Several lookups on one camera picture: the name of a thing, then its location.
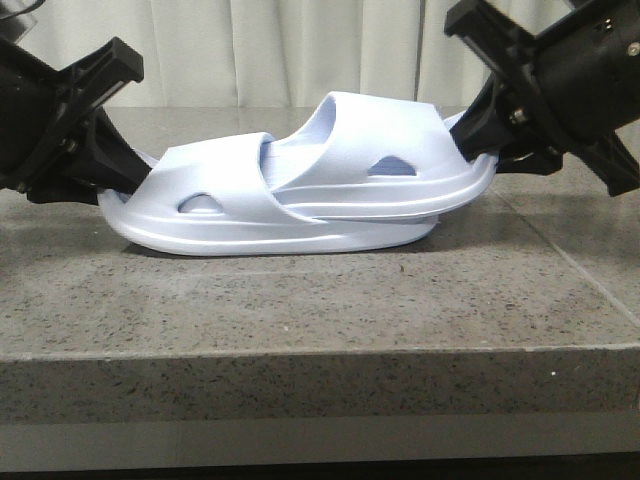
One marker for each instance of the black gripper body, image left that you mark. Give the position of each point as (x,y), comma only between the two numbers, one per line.
(42,112)

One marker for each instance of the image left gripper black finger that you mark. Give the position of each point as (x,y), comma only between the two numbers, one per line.
(105,159)

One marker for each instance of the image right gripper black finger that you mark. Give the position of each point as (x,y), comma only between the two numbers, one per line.
(491,124)

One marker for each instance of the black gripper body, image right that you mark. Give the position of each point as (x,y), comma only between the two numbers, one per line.
(578,82)

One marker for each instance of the light blue slipper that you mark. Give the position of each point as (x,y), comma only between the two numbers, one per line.
(209,198)
(363,157)

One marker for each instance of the cream pleated curtain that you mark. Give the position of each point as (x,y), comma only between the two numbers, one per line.
(266,53)

